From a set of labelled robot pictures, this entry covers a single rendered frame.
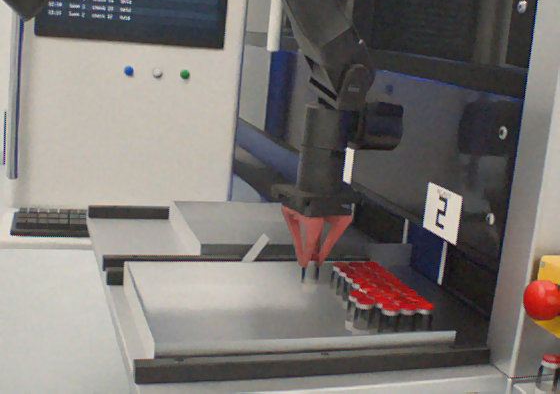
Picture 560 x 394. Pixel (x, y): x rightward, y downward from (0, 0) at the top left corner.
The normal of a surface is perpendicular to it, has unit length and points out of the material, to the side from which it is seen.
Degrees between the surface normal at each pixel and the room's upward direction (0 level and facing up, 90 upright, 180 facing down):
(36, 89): 90
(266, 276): 90
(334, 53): 106
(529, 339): 90
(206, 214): 90
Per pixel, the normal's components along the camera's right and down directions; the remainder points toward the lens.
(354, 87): 0.44, 0.44
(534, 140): -0.95, -0.03
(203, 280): 0.30, 0.22
